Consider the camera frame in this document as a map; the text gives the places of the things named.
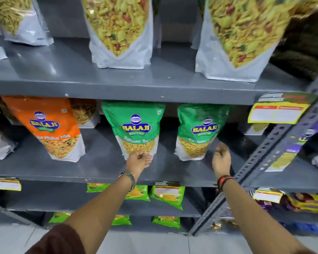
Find person's left hand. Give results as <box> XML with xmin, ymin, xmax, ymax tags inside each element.
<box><xmin>126</xmin><ymin>151</ymin><xmax>153</xmax><ymax>181</ymax></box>

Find person's right hand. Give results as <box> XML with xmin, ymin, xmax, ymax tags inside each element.
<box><xmin>212</xmin><ymin>142</ymin><xmax>232</xmax><ymax>180</ymax></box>

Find green snack packet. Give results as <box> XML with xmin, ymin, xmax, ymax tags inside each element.
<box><xmin>101</xmin><ymin>101</ymin><xmax>166</xmax><ymax>161</ymax></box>
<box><xmin>174</xmin><ymin>103</ymin><xmax>229</xmax><ymax>162</ymax></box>

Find person's left forearm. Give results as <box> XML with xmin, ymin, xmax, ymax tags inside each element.
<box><xmin>64</xmin><ymin>173</ymin><xmax>137</xmax><ymax>254</ymax></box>

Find person's right forearm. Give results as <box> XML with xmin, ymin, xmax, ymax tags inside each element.
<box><xmin>217</xmin><ymin>178</ymin><xmax>317</xmax><ymax>254</ymax></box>

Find red and black wristband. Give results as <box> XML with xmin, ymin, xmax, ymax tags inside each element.
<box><xmin>217</xmin><ymin>175</ymin><xmax>236</xmax><ymax>193</ymax></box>

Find yellow price label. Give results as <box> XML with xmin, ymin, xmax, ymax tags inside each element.
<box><xmin>248</xmin><ymin>92</ymin><xmax>318</xmax><ymax>125</ymax></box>
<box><xmin>154</xmin><ymin>182</ymin><xmax>181</xmax><ymax>199</ymax></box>
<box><xmin>0</xmin><ymin>178</ymin><xmax>22</xmax><ymax>192</ymax></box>
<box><xmin>253</xmin><ymin>187</ymin><xmax>284</xmax><ymax>204</ymax></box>

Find group of small green packets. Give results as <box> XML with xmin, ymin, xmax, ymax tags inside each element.
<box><xmin>49</xmin><ymin>183</ymin><xmax>186</xmax><ymax>229</ymax></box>

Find clear window snack packet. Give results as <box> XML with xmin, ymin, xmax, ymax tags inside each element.
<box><xmin>70</xmin><ymin>98</ymin><xmax>101</xmax><ymax>129</ymax></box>

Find grey metal shelf rack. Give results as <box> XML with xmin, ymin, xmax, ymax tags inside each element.
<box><xmin>0</xmin><ymin>0</ymin><xmax>318</xmax><ymax>234</ymax></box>
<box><xmin>241</xmin><ymin>153</ymin><xmax>318</xmax><ymax>236</ymax></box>

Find purple snack packet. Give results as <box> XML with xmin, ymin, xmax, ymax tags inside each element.
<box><xmin>266</xmin><ymin>114</ymin><xmax>318</xmax><ymax>172</ymax></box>

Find purple and yellow packets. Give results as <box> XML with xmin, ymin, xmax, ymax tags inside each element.
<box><xmin>285</xmin><ymin>192</ymin><xmax>318</xmax><ymax>214</ymax></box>

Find white mixed snack packet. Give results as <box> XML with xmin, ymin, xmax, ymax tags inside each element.
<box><xmin>195</xmin><ymin>0</ymin><xmax>305</xmax><ymax>83</ymax></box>
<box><xmin>80</xmin><ymin>0</ymin><xmax>154</xmax><ymax>70</ymax></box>

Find brown sleeve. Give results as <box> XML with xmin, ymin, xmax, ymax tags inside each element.
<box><xmin>25</xmin><ymin>223</ymin><xmax>86</xmax><ymax>254</ymax></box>

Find dark snack packet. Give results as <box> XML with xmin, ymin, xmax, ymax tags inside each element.
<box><xmin>269</xmin><ymin>8</ymin><xmax>318</xmax><ymax>81</ymax></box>

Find silver metal bracelet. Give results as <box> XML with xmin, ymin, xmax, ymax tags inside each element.
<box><xmin>118</xmin><ymin>171</ymin><xmax>136</xmax><ymax>192</ymax></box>

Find grey slotted metal post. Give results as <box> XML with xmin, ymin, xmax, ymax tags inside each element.
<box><xmin>188</xmin><ymin>65</ymin><xmax>318</xmax><ymax>236</ymax></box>

